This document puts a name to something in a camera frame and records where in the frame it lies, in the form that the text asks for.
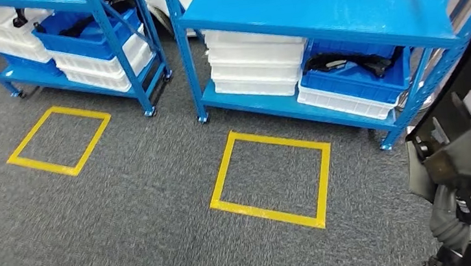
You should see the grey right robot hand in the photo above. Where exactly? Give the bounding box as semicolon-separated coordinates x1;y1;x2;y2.
403;138;441;207

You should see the black part in bin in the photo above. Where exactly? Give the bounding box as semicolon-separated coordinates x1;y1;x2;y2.
56;14;100;40
303;45;400;86

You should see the blue plastic bin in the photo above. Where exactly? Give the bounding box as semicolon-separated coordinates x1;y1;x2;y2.
295;31;417;114
29;3;145;69

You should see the yellow floor tape square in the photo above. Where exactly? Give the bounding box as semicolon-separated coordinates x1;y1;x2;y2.
203;121;340;240
2;101;117;184

